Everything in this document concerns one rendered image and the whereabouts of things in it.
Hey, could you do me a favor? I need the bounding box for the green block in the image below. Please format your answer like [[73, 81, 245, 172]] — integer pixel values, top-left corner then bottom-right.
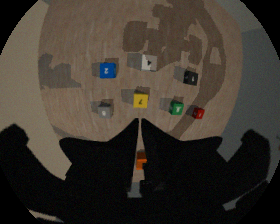
[[169, 101, 184, 115]]

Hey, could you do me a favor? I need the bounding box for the blue block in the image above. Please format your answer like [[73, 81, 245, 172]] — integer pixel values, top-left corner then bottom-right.
[[100, 63, 116, 79]]

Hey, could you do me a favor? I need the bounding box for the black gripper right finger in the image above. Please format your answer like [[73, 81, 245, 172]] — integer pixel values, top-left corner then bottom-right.
[[141, 119, 224, 192]]

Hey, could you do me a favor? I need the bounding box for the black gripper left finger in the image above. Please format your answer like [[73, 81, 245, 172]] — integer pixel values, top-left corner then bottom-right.
[[59, 119, 139, 192]]

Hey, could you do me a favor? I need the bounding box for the yellow block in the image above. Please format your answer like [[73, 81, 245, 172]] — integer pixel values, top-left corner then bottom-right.
[[133, 92, 148, 108]]

